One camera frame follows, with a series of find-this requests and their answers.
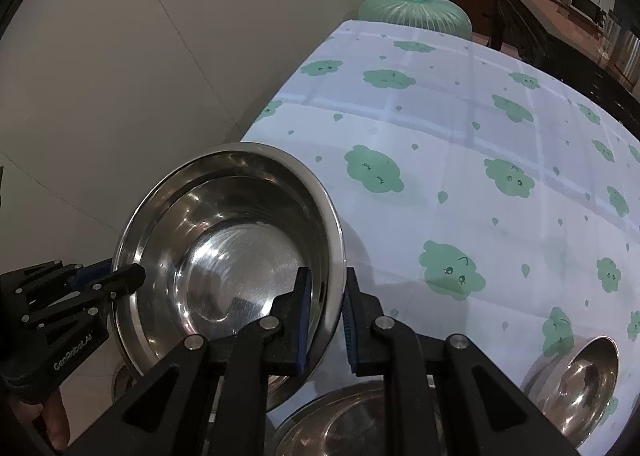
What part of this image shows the large stainless steel bowl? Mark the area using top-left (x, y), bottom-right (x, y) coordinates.
top-left (112, 143), bottom-right (346, 377)

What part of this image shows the left hand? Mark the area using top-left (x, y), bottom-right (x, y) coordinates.
top-left (8, 390), bottom-right (70, 452)

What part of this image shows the steel plate bottom centre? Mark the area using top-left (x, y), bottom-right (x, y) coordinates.
top-left (265, 380), bottom-right (385, 456)

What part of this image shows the small steel bowl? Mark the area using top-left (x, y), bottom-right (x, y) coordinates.
top-left (522, 335), bottom-right (620, 447)

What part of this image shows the green cloud pattern tablecloth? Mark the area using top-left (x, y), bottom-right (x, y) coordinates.
top-left (245, 21), bottom-right (639, 455)

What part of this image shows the dark wooden side table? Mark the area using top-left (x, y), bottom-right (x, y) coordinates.
top-left (489, 0), bottom-right (640, 107)

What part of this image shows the green plastic stool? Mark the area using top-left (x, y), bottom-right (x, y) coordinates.
top-left (358, 0), bottom-right (473, 41)

